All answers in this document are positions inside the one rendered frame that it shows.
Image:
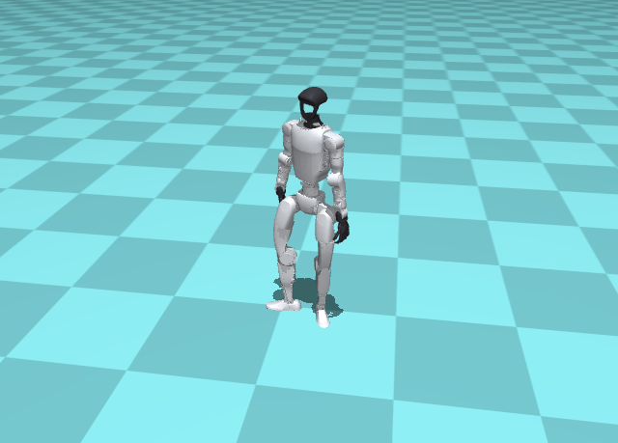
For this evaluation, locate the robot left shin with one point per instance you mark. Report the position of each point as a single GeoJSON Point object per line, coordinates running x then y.
{"type": "Point", "coordinates": [322, 284]}

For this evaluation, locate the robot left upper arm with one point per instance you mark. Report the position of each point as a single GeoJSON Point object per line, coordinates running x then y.
{"type": "Point", "coordinates": [335, 144]}

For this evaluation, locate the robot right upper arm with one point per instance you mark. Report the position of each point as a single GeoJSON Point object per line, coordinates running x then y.
{"type": "Point", "coordinates": [285, 157]}

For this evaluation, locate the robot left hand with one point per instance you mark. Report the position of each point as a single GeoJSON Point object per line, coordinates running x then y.
{"type": "Point", "coordinates": [343, 228]}

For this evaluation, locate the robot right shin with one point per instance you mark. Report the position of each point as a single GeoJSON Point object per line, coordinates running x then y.
{"type": "Point", "coordinates": [287, 279]}

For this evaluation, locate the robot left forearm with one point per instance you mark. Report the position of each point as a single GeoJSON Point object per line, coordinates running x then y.
{"type": "Point", "coordinates": [340, 198]}

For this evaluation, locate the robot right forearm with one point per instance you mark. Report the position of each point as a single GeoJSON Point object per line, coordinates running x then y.
{"type": "Point", "coordinates": [282, 176]}

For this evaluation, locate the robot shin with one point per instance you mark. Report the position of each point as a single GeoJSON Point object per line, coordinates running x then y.
{"type": "Point", "coordinates": [322, 284]}
{"type": "Point", "coordinates": [287, 279]}

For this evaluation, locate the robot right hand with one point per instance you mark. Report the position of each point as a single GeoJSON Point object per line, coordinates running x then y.
{"type": "Point", "coordinates": [280, 193]}

